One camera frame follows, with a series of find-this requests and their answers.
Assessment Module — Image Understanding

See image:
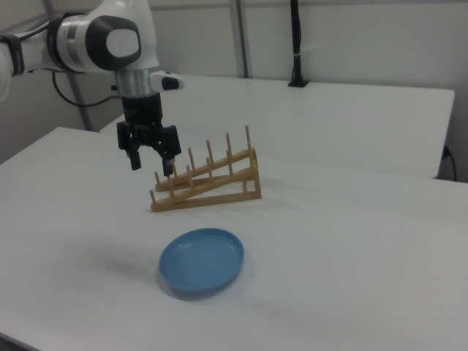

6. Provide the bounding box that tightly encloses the black cable at table edge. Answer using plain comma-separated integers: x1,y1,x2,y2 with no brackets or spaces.
442,146,459,181

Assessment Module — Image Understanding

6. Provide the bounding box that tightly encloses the blue round plate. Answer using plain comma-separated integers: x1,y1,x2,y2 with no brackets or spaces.
158,227,245,293

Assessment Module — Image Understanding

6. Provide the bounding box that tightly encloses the wooden plate rack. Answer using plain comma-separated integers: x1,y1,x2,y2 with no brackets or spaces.
149,124,263,214

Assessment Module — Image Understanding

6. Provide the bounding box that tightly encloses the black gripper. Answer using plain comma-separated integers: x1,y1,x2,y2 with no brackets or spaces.
116,91,183,177

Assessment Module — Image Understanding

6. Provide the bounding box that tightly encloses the black camera pole with base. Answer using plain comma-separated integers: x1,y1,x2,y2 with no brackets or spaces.
287,0,311,88

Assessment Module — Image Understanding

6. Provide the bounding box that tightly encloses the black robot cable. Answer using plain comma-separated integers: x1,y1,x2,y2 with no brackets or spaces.
52,70,124,107

